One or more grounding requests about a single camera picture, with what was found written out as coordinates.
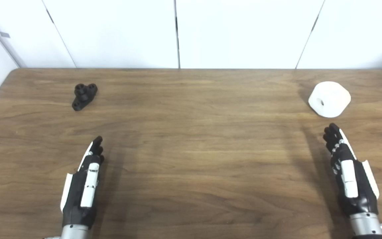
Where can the small grey wall tag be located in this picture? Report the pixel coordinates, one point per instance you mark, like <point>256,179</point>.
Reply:
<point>4,34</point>

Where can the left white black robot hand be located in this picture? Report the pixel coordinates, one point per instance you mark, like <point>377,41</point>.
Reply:
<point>78,196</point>

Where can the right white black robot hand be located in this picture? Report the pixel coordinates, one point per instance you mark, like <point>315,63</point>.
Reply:
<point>360,189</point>

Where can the round white plastic piece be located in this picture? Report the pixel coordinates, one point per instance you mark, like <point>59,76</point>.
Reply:
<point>333,98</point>

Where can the black flanged holder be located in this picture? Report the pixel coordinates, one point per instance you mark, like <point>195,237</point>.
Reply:
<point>83,97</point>

